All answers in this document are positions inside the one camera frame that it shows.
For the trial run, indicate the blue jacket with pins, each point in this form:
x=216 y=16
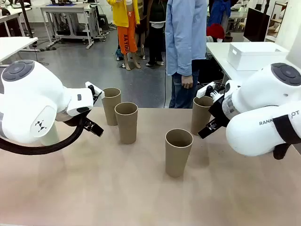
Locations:
x=218 y=11

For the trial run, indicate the white table with metal frame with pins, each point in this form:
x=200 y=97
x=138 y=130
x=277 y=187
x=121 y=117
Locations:
x=65 y=9

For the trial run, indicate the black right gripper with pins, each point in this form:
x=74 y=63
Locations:
x=221 y=110

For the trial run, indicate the red round object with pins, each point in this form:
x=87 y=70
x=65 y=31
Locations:
x=216 y=31

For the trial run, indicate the pale green cup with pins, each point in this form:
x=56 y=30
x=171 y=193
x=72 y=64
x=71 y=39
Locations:
x=50 y=136

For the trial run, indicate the black pole stand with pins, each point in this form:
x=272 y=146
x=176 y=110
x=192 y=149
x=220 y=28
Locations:
x=26 y=21

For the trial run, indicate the black monitor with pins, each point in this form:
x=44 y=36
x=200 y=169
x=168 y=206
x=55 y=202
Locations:
x=256 y=24

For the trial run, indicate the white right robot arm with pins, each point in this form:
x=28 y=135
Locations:
x=258 y=94

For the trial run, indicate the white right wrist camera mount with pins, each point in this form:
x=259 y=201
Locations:
x=205 y=90

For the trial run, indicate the white side table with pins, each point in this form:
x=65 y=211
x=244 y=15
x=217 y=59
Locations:
x=14 y=46

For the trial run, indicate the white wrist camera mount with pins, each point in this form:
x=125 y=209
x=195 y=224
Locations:
x=95 y=93
x=205 y=90

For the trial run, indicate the large white table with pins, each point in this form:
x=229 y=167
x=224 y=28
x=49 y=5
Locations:
x=218 y=53

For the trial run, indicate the person in blue shirt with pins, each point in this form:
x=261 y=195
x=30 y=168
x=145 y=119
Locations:
x=181 y=35

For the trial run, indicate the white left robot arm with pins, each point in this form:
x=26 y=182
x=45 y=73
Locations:
x=28 y=99

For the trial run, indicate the person's left forearm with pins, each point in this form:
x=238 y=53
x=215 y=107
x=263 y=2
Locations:
x=190 y=58

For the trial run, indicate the white plastic basket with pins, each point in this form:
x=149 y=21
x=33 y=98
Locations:
x=254 y=56

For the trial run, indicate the person in black clothes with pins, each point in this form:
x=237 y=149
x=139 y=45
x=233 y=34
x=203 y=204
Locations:
x=156 y=33

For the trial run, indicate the brown paper cup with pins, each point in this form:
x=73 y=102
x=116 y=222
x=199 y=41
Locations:
x=179 y=153
x=126 y=122
x=201 y=115
x=111 y=106

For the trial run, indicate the person's left hand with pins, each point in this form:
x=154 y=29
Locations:
x=187 y=82

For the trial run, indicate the mannequin yellow jacket orange shorts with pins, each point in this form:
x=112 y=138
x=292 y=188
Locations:
x=124 y=26

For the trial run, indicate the white workbench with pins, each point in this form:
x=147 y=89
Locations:
x=11 y=14

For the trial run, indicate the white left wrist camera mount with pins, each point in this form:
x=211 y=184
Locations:
x=95 y=93

